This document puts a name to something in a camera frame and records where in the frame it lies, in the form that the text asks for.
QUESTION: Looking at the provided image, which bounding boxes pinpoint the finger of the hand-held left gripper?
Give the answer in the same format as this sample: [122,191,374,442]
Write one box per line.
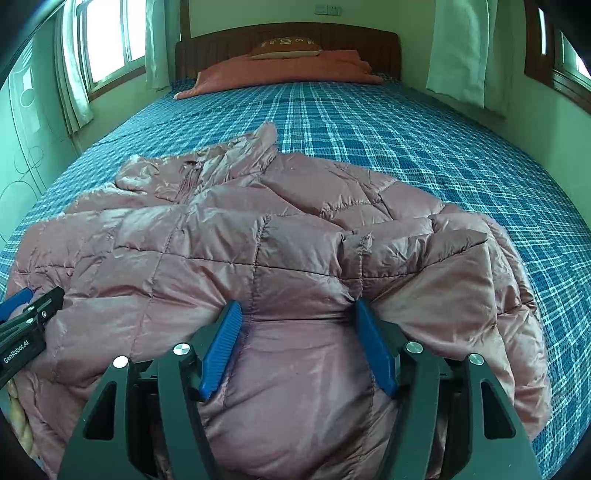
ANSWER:
[25,285,66,325]
[0,287,36,322]

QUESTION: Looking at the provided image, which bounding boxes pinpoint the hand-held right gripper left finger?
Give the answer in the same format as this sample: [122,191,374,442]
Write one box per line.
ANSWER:
[58,301,243,480]

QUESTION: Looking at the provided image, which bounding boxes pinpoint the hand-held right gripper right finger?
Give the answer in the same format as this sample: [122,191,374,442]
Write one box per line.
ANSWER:
[355,298,543,480]

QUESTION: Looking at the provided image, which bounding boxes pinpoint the pink quilted puffer jacket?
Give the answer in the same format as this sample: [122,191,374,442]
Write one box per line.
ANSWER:
[6,121,552,480]

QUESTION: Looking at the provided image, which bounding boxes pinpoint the pale yellow cloth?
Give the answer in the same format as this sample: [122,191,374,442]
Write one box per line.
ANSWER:
[8,382,38,460]

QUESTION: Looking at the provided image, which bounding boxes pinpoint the glossy white wardrobe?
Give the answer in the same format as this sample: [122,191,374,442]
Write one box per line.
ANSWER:
[0,46,78,247]

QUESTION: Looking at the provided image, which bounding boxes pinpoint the blue plaid bed sheet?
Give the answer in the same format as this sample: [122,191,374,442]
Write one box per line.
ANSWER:
[0,76,591,480]

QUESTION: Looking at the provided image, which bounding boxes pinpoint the white framed window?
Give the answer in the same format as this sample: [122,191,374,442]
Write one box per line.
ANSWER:
[74,0,149,103]

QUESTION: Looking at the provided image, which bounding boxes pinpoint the orange folded blanket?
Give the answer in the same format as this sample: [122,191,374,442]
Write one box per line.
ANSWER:
[174,50,384,100]

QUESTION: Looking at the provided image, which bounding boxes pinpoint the brown wooden headboard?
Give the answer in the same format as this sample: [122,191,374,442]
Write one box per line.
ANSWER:
[175,23,402,84]

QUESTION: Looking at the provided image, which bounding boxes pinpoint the brown embroidered pillow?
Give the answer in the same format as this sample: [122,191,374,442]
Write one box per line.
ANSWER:
[247,36,322,61]

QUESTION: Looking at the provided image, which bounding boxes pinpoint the brown framed window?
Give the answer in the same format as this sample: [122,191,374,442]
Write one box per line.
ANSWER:
[524,0,591,115]

